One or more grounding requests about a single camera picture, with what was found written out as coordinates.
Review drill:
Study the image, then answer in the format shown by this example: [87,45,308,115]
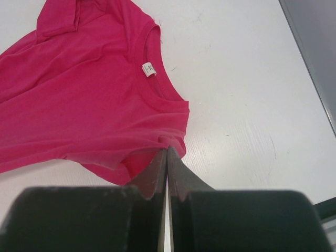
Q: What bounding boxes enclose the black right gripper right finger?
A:
[167,147,215,251]

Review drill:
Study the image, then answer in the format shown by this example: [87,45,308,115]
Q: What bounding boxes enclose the pink t shirt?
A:
[1,1,190,185]

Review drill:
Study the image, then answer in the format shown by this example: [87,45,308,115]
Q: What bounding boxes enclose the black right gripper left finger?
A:
[127,150,167,251]

